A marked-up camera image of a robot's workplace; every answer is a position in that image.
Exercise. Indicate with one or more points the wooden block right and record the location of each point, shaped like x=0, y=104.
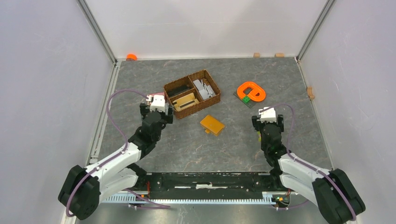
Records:
x=279, y=55

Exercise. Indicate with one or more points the green toy brick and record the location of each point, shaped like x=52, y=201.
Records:
x=246, y=99

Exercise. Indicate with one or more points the orange plastic ring toy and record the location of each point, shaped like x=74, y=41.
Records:
x=253, y=90

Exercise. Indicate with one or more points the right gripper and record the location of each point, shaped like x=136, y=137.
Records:
x=257, y=124

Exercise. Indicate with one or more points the yellow leather card holder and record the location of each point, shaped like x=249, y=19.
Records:
x=212, y=125

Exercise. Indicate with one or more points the gold VIP cards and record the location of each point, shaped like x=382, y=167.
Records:
x=185, y=102

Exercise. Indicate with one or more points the silver cards pile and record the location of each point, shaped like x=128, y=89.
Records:
x=205, y=91

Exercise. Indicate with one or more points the pink card box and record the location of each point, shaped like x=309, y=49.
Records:
x=159, y=93

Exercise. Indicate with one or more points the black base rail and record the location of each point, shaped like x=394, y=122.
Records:
x=208, y=185

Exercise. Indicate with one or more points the orange tape roll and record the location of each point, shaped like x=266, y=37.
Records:
x=131, y=57

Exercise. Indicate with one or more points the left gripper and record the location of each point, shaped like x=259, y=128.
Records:
x=167, y=119

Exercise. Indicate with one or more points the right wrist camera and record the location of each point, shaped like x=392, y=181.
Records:
x=267, y=114

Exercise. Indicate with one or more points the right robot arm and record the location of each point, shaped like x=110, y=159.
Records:
x=330, y=190

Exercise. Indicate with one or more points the black cards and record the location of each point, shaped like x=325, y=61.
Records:
x=178, y=90

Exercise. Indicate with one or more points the wooden clip on wall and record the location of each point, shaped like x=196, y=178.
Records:
x=310, y=93

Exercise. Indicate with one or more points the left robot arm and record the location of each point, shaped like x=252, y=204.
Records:
x=85, y=188

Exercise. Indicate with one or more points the brown woven basket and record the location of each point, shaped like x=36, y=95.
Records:
x=187, y=80

